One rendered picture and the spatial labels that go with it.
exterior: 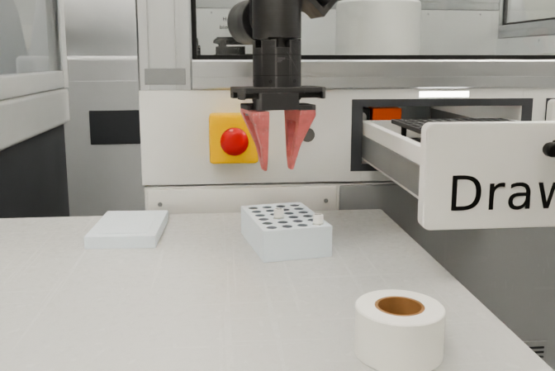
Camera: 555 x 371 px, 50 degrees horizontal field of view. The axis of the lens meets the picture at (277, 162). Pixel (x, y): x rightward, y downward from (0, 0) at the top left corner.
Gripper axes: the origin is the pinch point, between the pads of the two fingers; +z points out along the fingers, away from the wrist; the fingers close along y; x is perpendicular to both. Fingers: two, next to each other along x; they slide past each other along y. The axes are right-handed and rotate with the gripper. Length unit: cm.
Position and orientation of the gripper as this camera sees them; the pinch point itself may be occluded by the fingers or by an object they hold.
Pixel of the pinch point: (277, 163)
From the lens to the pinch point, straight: 72.5
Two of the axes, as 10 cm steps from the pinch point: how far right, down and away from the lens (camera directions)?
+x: 2.6, 1.5, -9.5
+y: -9.6, 0.5, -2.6
